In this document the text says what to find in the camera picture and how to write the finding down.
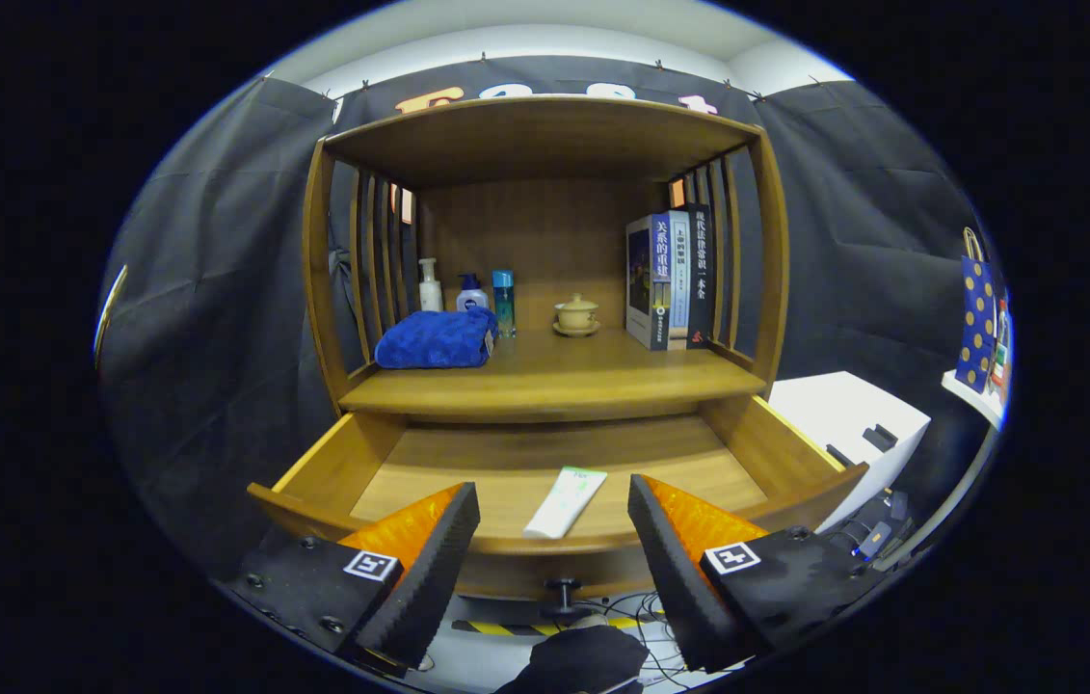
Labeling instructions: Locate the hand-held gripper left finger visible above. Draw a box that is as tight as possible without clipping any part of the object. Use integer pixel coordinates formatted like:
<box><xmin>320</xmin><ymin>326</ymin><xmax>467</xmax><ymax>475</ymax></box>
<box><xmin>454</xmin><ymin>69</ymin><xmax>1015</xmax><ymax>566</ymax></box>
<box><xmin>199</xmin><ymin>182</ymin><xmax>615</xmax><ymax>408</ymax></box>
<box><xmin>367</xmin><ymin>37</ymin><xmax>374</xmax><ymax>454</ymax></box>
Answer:
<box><xmin>220</xmin><ymin>481</ymin><xmax>482</xmax><ymax>678</ymax></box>

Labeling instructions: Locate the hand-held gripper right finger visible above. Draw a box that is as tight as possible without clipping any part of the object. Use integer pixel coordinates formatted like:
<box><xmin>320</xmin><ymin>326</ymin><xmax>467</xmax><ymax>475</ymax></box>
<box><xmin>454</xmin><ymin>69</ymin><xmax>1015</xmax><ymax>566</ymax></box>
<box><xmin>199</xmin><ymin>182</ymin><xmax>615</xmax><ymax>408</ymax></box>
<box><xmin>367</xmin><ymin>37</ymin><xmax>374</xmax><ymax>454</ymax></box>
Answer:
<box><xmin>627</xmin><ymin>473</ymin><xmax>895</xmax><ymax>674</ymax></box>

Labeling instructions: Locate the white green tube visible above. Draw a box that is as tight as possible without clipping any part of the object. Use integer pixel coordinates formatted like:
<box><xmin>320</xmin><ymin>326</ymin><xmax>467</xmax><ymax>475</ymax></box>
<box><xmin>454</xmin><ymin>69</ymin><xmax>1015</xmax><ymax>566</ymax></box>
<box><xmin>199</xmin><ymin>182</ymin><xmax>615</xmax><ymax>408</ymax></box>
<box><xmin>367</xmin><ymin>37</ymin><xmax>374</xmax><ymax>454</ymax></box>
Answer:
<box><xmin>522</xmin><ymin>467</ymin><xmax>608</xmax><ymax>540</ymax></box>

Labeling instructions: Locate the wooden countertop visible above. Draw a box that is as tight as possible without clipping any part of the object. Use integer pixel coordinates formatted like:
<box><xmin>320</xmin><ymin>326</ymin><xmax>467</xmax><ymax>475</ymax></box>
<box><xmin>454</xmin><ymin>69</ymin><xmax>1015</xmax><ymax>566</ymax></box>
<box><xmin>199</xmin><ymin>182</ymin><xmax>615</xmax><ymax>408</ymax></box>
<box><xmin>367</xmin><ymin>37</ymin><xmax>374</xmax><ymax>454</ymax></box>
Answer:
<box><xmin>338</xmin><ymin>326</ymin><xmax>769</xmax><ymax>423</ymax></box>

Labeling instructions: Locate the wooden cabinet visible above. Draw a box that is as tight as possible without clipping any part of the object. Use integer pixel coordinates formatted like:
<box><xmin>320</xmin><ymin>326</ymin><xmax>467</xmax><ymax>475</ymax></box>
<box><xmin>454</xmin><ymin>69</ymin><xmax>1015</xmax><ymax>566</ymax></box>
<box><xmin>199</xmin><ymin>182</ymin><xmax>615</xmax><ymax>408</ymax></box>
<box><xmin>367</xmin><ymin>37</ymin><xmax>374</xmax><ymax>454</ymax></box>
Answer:
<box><xmin>248</xmin><ymin>94</ymin><xmax>869</xmax><ymax>603</ymax></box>

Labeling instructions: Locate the yellow black floor tape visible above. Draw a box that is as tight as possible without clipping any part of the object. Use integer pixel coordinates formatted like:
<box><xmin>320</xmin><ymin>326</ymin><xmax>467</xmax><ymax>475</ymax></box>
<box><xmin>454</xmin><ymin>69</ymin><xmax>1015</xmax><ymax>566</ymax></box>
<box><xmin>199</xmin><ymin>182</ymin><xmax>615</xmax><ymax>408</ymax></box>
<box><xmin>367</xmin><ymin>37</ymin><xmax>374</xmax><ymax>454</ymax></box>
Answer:
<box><xmin>451</xmin><ymin>617</ymin><xmax>666</xmax><ymax>637</ymax></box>

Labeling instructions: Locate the dark rounded object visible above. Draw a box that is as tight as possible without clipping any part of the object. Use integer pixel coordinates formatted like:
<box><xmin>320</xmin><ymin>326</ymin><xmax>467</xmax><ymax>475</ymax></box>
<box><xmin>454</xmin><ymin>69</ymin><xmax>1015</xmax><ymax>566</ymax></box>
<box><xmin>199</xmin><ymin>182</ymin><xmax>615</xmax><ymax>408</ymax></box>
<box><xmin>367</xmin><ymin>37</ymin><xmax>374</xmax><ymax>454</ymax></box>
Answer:
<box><xmin>494</xmin><ymin>625</ymin><xmax>651</xmax><ymax>694</ymax></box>

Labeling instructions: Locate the black equipment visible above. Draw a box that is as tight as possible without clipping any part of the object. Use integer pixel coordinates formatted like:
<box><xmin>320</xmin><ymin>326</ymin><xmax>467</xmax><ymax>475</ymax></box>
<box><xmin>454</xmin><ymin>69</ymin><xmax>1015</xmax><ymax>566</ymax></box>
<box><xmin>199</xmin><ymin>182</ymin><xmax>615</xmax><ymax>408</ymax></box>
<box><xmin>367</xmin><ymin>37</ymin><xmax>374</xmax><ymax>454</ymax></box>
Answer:
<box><xmin>824</xmin><ymin>487</ymin><xmax>917</xmax><ymax>565</ymax></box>

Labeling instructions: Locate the white box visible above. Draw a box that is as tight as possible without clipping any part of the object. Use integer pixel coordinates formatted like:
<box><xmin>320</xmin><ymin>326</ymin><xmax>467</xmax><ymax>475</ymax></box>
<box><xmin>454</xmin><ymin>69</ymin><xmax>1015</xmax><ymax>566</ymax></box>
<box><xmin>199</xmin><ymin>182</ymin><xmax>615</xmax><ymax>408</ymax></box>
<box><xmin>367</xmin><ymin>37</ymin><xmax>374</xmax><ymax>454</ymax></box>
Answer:
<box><xmin>768</xmin><ymin>371</ymin><xmax>933</xmax><ymax>534</ymax></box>

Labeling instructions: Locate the blue towel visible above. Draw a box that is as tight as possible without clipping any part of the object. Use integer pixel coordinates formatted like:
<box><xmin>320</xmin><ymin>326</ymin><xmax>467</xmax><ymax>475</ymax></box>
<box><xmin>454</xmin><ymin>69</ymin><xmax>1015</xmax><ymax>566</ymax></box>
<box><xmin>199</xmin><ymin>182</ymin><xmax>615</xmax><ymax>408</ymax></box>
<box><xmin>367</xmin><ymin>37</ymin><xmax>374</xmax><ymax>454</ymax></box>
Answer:
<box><xmin>374</xmin><ymin>306</ymin><xmax>499</xmax><ymax>370</ymax></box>

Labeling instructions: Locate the beige lidded teacup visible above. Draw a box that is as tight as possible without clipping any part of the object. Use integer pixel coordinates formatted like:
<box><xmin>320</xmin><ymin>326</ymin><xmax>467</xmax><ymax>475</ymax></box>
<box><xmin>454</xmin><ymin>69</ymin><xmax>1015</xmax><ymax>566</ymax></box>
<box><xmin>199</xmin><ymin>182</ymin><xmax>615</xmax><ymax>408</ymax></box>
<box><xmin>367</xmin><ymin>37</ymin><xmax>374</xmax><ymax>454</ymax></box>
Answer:
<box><xmin>552</xmin><ymin>293</ymin><xmax>602</xmax><ymax>338</ymax></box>

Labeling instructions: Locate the teal bottle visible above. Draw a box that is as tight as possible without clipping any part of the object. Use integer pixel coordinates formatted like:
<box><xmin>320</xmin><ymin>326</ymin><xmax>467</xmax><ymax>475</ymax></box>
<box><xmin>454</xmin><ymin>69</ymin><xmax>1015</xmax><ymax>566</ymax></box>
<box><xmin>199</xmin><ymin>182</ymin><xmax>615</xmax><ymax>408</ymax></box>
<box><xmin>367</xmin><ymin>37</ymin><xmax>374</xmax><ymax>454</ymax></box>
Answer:
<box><xmin>492</xmin><ymin>270</ymin><xmax>518</xmax><ymax>338</ymax></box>

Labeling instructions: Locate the book with pale spine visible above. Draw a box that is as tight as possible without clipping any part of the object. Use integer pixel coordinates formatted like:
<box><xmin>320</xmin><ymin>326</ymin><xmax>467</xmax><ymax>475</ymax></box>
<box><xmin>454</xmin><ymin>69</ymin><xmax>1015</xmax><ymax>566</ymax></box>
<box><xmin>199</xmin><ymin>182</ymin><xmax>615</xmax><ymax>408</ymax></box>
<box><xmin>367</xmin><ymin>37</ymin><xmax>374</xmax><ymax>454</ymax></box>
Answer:
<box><xmin>666</xmin><ymin>210</ymin><xmax>692</xmax><ymax>350</ymax></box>

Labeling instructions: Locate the grey book blue spine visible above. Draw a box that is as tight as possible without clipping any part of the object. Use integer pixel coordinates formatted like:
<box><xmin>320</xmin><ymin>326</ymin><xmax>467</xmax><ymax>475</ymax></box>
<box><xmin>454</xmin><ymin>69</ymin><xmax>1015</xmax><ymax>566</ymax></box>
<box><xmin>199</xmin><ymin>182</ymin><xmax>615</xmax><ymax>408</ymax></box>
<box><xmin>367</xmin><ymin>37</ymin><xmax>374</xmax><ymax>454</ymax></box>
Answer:
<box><xmin>625</xmin><ymin>213</ymin><xmax>673</xmax><ymax>352</ymax></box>

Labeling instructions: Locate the white side table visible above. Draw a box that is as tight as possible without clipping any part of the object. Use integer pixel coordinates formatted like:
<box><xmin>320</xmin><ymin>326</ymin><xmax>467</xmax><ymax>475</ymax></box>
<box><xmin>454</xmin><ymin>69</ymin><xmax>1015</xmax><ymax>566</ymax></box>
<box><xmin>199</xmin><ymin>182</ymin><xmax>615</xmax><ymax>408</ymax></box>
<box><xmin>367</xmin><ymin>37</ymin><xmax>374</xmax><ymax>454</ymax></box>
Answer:
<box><xmin>891</xmin><ymin>369</ymin><xmax>1006</xmax><ymax>570</ymax></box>

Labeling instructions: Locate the blue dotted gift bag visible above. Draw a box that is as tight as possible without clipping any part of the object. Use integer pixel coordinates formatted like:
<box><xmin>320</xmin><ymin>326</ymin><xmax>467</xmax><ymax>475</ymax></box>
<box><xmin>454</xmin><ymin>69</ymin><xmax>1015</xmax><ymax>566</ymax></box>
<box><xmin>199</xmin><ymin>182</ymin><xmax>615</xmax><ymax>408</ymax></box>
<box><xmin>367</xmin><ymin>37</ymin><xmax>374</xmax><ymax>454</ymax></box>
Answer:
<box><xmin>954</xmin><ymin>227</ymin><xmax>998</xmax><ymax>394</ymax></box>

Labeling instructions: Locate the tangle of cables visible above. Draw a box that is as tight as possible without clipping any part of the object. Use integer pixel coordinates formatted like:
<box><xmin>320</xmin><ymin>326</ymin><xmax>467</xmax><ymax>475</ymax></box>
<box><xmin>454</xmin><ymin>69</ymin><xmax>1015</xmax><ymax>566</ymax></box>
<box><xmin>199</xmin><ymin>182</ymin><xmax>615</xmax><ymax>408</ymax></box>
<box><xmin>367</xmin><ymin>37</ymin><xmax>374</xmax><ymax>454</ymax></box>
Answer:
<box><xmin>569</xmin><ymin>593</ymin><xmax>700</xmax><ymax>690</ymax></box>

